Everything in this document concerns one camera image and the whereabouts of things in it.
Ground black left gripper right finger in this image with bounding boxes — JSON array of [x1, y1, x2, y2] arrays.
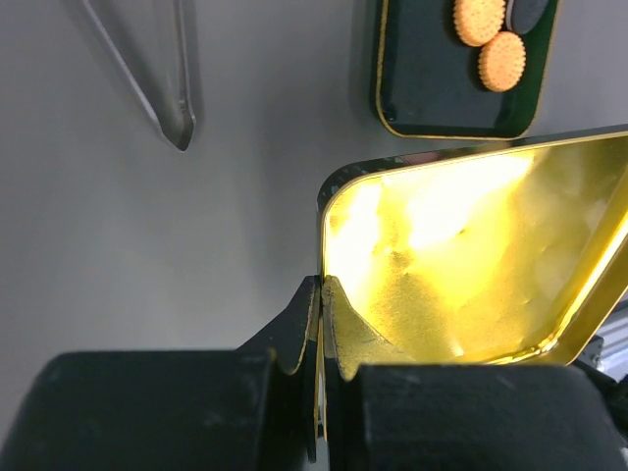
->
[[321, 276, 414, 470]]

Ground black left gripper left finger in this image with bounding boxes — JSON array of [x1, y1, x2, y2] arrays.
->
[[238, 275, 320, 464]]

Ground gold tin lid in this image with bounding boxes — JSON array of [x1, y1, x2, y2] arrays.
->
[[311, 125, 628, 438]]

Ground steel serving tongs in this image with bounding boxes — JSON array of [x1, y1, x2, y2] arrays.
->
[[81, 1, 196, 152]]

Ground black gold-rimmed cookie tray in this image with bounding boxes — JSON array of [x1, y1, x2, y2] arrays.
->
[[372, 1, 559, 140]]

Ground yellow dotted round biscuit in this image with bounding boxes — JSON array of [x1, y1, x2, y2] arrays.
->
[[478, 31, 526, 92], [453, 0, 506, 47]]

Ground black sandwich cookie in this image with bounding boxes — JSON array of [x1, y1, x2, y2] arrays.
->
[[504, 0, 549, 35]]

